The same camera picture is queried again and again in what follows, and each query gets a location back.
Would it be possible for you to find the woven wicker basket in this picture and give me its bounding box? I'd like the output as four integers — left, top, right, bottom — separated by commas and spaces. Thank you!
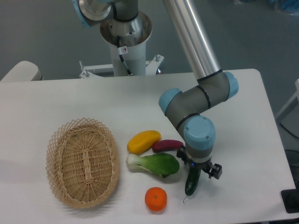
46, 118, 120, 209

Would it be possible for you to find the blue object in corner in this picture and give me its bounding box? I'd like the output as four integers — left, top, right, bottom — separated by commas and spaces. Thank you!
269, 0, 299, 16

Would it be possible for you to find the black device at table edge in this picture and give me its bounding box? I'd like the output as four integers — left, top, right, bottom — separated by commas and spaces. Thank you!
281, 189, 299, 214

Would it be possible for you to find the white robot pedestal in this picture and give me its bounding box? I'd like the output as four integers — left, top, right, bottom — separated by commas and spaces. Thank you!
79, 11, 164, 78

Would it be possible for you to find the yellow mango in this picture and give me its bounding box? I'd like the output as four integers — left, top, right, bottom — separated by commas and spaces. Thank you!
127, 130, 161, 155

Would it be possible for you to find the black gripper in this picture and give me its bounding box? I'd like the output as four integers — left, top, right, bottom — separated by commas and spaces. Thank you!
176, 145, 222, 179

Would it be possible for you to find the green cucumber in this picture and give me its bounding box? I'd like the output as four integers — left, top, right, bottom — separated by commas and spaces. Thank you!
183, 167, 201, 202

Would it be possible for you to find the white chair back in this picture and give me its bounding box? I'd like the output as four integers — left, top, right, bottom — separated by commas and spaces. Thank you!
0, 61, 44, 83

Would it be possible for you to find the orange tangerine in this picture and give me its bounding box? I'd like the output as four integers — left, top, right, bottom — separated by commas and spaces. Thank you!
144, 187, 167, 211

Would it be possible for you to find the purple sweet potato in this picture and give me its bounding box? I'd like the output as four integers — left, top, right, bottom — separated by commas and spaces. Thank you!
152, 140, 184, 153

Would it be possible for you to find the green bok choy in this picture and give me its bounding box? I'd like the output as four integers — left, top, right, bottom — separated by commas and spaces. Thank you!
126, 153, 180, 178

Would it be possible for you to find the black pedestal cable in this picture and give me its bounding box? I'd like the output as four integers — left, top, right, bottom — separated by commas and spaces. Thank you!
116, 35, 134, 76

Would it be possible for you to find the white furniture frame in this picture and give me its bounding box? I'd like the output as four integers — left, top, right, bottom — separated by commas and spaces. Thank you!
275, 79, 299, 122

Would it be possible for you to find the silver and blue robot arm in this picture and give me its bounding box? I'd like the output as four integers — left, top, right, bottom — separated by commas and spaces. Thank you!
73, 0, 239, 179

